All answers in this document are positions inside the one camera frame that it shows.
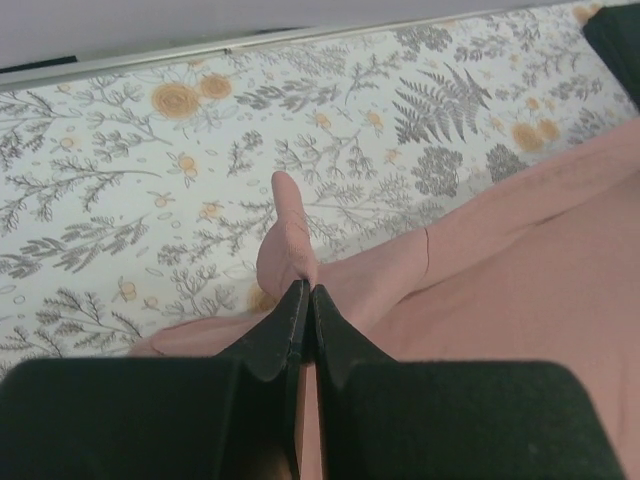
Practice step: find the floral patterned table mat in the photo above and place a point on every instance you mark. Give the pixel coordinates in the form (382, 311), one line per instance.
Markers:
(138, 200)

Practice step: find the pink t shirt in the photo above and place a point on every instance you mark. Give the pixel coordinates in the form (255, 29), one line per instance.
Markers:
(543, 266)

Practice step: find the aluminium frame rail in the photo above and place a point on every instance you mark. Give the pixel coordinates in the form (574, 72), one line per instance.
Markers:
(35, 78)

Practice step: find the folded black t shirt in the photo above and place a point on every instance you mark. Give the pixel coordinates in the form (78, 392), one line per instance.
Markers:
(613, 33)

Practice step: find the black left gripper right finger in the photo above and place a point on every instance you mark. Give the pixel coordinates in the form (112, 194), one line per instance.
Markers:
(385, 419)

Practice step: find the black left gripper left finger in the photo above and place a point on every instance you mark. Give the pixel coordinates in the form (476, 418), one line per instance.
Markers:
(234, 415)

